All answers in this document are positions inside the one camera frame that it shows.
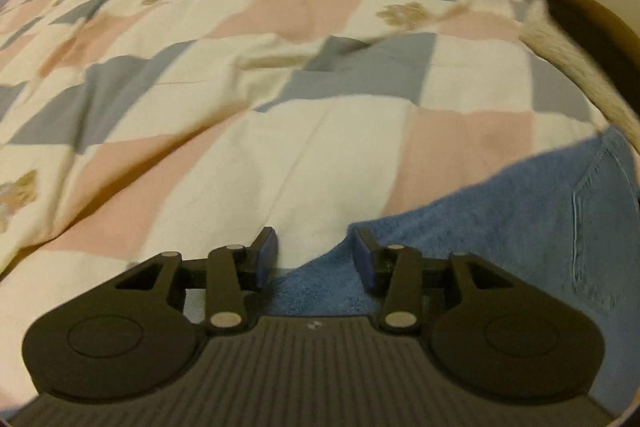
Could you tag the blue denim jeans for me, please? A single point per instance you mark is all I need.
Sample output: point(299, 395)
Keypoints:
point(505, 247)

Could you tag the cream fuzzy pillow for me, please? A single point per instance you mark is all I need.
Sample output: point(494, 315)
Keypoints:
point(575, 62)

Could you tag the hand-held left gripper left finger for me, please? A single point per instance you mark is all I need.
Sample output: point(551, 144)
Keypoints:
point(266, 256)

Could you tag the checkered quilt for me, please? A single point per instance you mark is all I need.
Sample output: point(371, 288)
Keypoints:
point(260, 97)

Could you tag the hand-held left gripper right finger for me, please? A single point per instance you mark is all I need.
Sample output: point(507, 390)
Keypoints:
point(365, 260)

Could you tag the dark brown headboard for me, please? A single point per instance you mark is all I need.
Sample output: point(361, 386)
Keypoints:
point(595, 27)

